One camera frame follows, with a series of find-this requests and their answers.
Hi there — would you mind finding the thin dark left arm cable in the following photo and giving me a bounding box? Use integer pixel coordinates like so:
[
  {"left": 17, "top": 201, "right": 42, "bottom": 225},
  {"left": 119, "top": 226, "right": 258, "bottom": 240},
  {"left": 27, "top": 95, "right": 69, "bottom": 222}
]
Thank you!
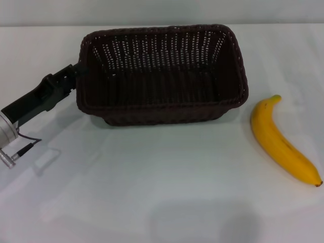
[{"left": 15, "top": 131, "right": 43, "bottom": 156}]

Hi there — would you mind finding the dark brown woven basket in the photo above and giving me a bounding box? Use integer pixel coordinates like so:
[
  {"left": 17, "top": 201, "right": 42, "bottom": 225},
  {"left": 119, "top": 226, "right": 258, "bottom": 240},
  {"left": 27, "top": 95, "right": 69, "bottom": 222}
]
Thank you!
[{"left": 75, "top": 24, "right": 250, "bottom": 126}]

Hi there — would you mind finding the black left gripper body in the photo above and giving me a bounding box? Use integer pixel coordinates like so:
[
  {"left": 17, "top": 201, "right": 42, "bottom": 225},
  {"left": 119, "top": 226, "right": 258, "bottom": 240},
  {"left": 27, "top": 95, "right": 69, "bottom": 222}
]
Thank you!
[{"left": 1, "top": 64, "right": 77, "bottom": 128}]

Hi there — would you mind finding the yellow banana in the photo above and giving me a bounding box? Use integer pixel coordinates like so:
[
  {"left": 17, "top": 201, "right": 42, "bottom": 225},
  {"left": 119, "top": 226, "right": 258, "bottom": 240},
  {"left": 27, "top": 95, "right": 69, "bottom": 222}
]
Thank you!
[{"left": 250, "top": 94, "right": 324, "bottom": 188}]

